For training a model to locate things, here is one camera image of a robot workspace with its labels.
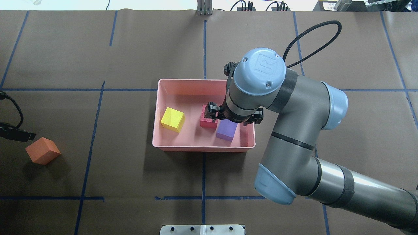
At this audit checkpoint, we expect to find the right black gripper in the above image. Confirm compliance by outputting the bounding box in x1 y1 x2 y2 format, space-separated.
204 102 263 127

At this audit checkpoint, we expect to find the purple foam block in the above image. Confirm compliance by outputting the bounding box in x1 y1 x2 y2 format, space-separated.
216 119 238 142

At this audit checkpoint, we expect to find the red foam block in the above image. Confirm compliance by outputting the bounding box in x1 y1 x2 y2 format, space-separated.
200 104 218 129

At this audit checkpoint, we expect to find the orange foam block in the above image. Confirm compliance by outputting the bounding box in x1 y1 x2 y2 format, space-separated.
25 137 61 165

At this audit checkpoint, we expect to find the yellow foam block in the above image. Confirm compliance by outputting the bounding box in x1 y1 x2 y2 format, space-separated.
160 107 185 133

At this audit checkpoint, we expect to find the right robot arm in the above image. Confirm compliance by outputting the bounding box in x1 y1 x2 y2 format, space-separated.
205 48 417 235

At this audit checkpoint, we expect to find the pink plastic bin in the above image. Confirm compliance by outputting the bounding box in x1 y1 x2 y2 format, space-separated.
152 79 256 153

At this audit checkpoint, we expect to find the metal cylinder weight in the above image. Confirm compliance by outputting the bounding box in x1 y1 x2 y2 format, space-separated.
333 0 353 12

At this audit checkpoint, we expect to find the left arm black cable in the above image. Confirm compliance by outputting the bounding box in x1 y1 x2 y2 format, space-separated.
0 91 24 129

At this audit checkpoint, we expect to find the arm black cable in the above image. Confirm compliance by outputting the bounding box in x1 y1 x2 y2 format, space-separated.
0 91 24 129
282 20 342 69

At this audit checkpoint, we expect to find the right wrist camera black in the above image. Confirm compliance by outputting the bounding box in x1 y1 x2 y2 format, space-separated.
223 62 239 77

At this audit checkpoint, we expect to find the aluminium frame post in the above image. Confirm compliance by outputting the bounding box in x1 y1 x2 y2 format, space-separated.
197 0 213 15

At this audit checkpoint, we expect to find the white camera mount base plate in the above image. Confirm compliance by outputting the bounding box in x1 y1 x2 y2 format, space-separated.
159 224 246 235

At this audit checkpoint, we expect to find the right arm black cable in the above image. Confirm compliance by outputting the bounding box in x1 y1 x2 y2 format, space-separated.
282 20 342 69

